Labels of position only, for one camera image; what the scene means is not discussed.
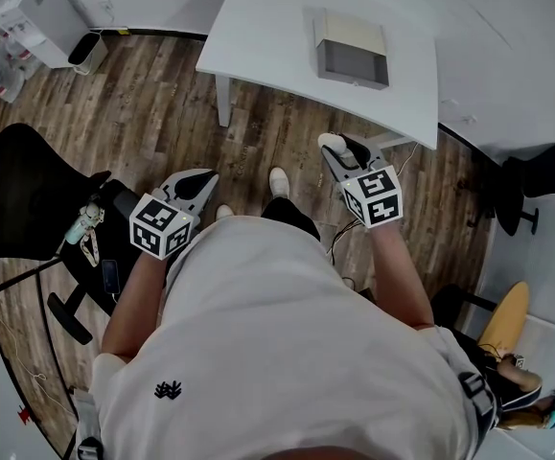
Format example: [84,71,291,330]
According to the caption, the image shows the round wooden table top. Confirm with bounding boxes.
[476,281,531,358]

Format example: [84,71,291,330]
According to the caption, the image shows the white trash bin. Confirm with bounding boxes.
[67,30,109,76]

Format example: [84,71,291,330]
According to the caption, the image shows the clear plastic bag red print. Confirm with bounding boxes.
[0,26,41,104]

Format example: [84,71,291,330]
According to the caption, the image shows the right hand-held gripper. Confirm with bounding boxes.
[321,134,404,229]

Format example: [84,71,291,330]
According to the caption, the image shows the white table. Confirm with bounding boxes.
[195,0,440,151]

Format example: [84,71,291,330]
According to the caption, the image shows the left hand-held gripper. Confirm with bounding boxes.
[128,168,220,262]

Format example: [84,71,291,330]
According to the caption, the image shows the person's black trousers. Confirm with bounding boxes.
[261,196,321,242]

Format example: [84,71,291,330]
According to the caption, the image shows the grey box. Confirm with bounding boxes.
[312,7,391,91]

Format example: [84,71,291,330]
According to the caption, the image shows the person's right forearm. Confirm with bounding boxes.
[367,220,435,330]

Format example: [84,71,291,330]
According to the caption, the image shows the black mesh office chair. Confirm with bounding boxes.
[0,122,149,347]

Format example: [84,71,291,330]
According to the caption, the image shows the person's white shirt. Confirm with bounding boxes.
[73,216,498,460]

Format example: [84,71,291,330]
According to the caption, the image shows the person's white right shoe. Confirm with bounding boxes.
[267,167,290,199]

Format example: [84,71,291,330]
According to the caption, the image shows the person's left forearm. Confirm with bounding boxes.
[100,254,171,358]

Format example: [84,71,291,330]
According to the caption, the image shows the black floor cable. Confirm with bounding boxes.
[327,218,362,258]

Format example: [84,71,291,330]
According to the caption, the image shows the small white ball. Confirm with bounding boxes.
[316,132,350,155]

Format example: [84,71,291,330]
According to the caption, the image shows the mint green small bottle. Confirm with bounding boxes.
[64,202,105,246]

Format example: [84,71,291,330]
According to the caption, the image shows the grey shoulder strap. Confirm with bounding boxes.
[458,371,497,430]

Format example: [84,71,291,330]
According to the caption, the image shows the patterned lanyard strap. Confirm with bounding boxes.
[79,227,101,268]

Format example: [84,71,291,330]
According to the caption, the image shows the black swivel office chair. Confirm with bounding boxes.
[468,142,555,238]

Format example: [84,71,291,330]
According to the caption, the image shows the black smartphone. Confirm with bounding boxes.
[101,259,122,295]

